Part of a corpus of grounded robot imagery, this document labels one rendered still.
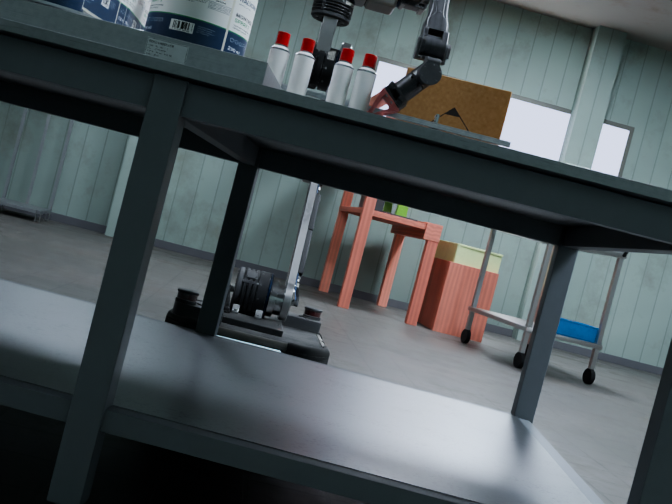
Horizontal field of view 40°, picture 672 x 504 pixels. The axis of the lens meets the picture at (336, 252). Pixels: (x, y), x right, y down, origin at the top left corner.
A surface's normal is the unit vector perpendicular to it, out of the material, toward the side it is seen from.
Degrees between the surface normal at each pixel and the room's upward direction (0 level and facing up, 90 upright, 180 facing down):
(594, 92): 90
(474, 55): 90
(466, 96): 90
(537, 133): 90
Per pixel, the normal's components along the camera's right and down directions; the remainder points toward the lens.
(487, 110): -0.11, 0.00
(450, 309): 0.13, 0.06
